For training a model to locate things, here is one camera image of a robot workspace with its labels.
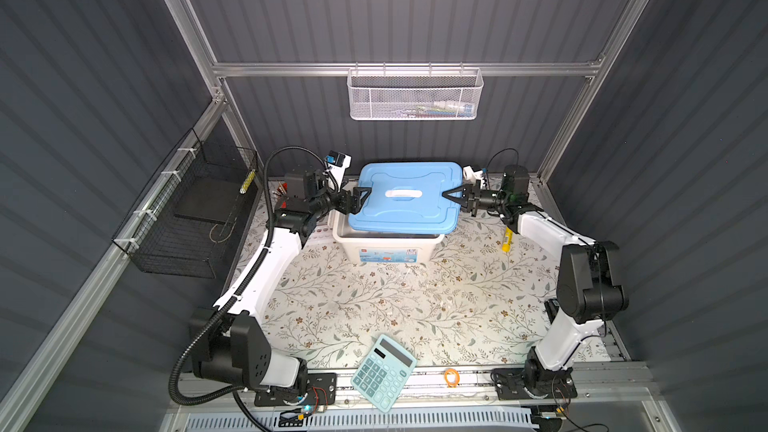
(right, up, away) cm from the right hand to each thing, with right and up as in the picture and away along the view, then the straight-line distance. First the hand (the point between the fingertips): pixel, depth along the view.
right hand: (447, 200), depth 82 cm
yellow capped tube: (+23, -15, +17) cm, 33 cm away
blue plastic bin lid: (-11, +1, +3) cm, 11 cm away
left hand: (-24, +4, -3) cm, 25 cm away
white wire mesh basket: (-6, +45, +42) cm, 62 cm away
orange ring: (0, -46, -5) cm, 46 cm away
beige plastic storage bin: (-22, -14, +5) cm, 27 cm away
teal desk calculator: (-17, -44, -8) cm, 48 cm away
